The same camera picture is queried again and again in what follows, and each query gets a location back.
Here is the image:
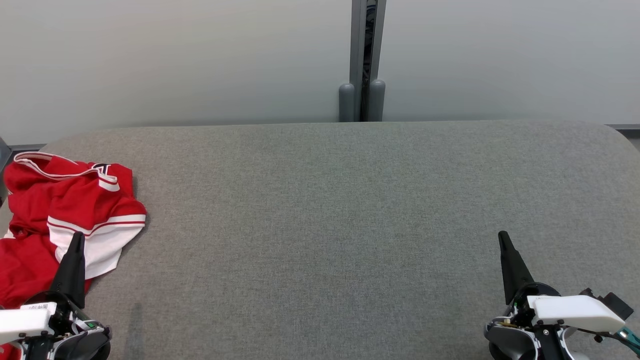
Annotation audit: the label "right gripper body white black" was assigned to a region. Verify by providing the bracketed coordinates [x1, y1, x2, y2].
[505, 282, 626, 360]

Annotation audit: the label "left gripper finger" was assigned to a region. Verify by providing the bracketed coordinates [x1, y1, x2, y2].
[49, 231, 86, 309]

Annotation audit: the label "grey partition post with feet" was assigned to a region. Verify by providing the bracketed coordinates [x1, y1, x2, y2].
[338, 0, 387, 123]

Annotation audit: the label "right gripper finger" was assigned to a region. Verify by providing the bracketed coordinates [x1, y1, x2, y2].
[498, 230, 535, 305]

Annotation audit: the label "red jersey with white sleeves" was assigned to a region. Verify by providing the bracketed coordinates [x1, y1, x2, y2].
[2, 151, 147, 281]

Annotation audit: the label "red shorts with white stripe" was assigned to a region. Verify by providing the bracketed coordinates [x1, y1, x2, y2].
[0, 230, 93, 360]

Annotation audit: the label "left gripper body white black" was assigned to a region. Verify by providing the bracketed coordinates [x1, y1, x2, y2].
[0, 291, 97, 360]

